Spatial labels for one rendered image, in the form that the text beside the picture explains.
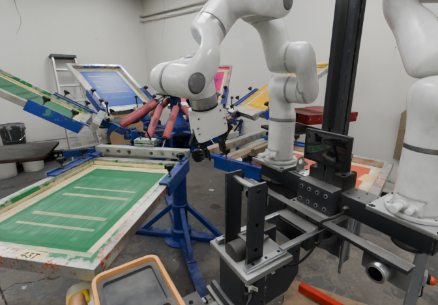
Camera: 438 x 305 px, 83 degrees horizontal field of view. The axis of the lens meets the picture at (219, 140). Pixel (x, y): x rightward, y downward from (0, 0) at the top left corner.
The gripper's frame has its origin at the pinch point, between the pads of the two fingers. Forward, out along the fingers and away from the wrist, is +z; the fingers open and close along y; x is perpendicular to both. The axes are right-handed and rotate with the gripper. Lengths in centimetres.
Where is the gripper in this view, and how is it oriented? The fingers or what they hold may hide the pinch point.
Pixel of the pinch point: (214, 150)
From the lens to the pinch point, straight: 75.9
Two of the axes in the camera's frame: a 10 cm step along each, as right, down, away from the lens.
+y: -8.6, 3.9, -3.4
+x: 4.8, 3.9, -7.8
